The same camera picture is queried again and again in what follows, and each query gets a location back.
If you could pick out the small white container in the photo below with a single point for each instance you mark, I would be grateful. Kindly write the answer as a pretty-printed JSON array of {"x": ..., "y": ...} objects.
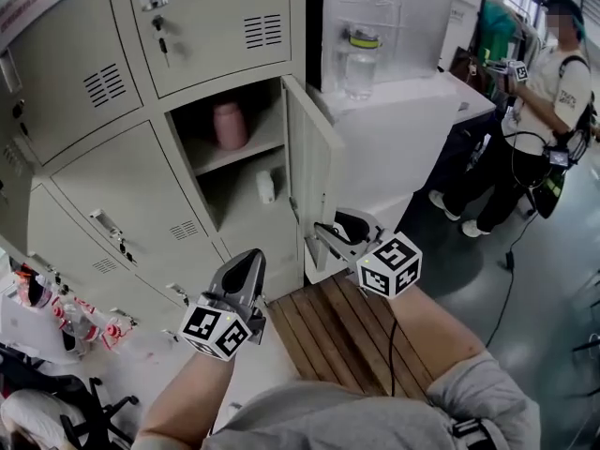
[{"x": 265, "y": 186}]

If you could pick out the set of beige locker doors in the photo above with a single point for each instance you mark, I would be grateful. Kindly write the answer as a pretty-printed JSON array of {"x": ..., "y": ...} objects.
[{"x": 122, "y": 176}]

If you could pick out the bunch of red label bottles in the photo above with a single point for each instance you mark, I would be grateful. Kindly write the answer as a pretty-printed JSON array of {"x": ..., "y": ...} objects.
[{"x": 89, "y": 321}]

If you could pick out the person's left forearm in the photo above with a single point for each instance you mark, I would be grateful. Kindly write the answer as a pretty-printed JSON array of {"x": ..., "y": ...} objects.
[{"x": 187, "y": 401}]

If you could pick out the white counter cabinet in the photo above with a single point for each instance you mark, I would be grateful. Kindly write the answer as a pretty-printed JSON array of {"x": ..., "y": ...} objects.
[{"x": 394, "y": 129}]

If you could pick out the wooden slat platform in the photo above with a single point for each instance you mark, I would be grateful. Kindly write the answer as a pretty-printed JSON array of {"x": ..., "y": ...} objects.
[{"x": 342, "y": 335}]

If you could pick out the pink bottle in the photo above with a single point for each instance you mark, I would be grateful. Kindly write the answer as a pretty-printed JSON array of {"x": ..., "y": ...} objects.
[{"x": 230, "y": 124}]

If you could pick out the black office chair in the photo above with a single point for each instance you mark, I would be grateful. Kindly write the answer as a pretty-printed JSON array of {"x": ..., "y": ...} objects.
[{"x": 89, "y": 410}]

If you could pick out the person's right forearm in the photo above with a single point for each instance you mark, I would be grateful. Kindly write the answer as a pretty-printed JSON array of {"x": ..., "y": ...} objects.
[{"x": 431, "y": 331}]

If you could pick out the clothes rack with green garments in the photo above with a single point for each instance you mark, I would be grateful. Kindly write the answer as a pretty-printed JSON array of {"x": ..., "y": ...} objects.
[{"x": 499, "y": 31}]

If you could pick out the person's grey shirt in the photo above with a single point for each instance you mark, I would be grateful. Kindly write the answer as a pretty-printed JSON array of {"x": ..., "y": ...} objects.
[{"x": 356, "y": 420}]

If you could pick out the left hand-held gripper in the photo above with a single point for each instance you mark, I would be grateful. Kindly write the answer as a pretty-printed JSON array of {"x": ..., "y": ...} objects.
[{"x": 213, "y": 326}]

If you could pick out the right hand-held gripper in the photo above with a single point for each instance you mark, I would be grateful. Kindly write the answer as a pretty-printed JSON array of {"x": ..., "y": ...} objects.
[{"x": 391, "y": 265}]

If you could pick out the white paper bag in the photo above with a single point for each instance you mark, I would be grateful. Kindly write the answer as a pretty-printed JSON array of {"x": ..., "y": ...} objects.
[{"x": 28, "y": 326}]

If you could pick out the beige metal locker door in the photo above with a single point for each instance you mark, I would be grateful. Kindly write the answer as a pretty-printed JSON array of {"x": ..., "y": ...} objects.
[{"x": 311, "y": 167}]

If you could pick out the clear water bottle yellow band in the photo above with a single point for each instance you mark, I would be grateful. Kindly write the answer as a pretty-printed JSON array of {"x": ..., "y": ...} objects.
[{"x": 361, "y": 68}]

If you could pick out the black head locker key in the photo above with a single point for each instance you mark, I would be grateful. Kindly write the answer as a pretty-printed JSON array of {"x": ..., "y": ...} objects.
[
  {"x": 162, "y": 45},
  {"x": 127, "y": 251}
]

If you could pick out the beige locker cabinet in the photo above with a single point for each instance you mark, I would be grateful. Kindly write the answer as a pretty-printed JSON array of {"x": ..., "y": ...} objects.
[{"x": 140, "y": 110}]

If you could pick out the brown bag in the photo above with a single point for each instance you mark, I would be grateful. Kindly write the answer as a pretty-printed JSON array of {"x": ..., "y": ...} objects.
[{"x": 466, "y": 70}]

